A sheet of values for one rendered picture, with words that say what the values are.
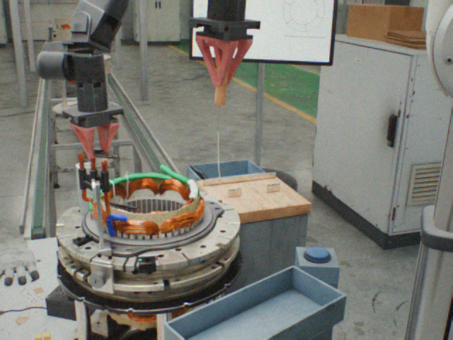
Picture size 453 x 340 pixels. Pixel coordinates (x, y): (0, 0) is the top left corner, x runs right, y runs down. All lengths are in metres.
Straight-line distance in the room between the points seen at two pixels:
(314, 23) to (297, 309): 1.24
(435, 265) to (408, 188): 2.42
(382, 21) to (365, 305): 1.76
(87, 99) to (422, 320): 0.68
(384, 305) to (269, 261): 1.71
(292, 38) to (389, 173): 1.47
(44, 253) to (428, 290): 1.05
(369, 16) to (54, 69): 2.78
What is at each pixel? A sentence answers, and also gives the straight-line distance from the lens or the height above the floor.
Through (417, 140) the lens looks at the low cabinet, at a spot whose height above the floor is 0.69.
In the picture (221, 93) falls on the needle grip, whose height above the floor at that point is 1.33.
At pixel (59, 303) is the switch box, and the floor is 0.82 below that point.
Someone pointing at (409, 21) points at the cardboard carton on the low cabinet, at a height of 1.32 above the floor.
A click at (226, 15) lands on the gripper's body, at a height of 1.45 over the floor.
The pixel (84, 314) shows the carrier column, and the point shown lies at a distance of 0.98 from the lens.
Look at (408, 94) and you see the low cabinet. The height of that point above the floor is 0.96.
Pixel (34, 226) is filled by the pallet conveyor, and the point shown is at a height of 0.76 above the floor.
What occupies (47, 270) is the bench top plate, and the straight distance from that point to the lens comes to 1.44.
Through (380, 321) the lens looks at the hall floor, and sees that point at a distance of 2.65.
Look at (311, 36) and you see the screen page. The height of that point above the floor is 1.33.
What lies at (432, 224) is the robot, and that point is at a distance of 0.78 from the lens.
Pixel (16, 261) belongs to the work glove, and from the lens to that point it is 1.46.
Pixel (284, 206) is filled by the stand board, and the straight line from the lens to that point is 1.05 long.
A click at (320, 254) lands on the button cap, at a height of 1.04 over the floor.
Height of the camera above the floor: 1.48
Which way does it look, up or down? 20 degrees down
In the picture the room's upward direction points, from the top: 1 degrees clockwise
